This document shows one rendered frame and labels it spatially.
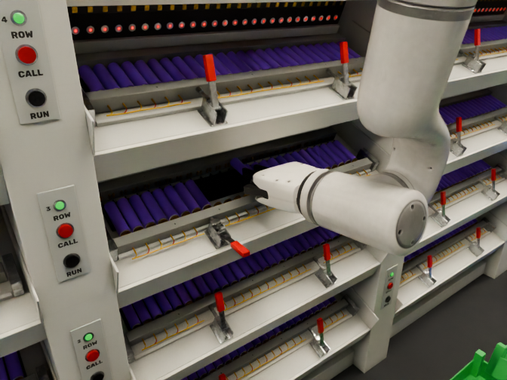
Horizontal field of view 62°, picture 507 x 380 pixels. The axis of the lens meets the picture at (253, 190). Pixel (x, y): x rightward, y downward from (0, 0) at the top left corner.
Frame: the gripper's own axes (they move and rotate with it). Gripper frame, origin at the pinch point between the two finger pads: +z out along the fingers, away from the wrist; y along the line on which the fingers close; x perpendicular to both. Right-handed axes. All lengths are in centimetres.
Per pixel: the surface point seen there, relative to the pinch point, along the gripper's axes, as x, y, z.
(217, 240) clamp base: 6.6, 12.2, -5.1
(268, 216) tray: 6.9, 0.2, -3.0
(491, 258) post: 56, -101, 3
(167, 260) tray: 7.5, 20.5, -3.9
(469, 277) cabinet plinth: 60, -91, 5
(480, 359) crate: 60, -54, -17
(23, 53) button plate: -23.2, 34.3, -10.8
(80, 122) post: -15.5, 30.0, -9.1
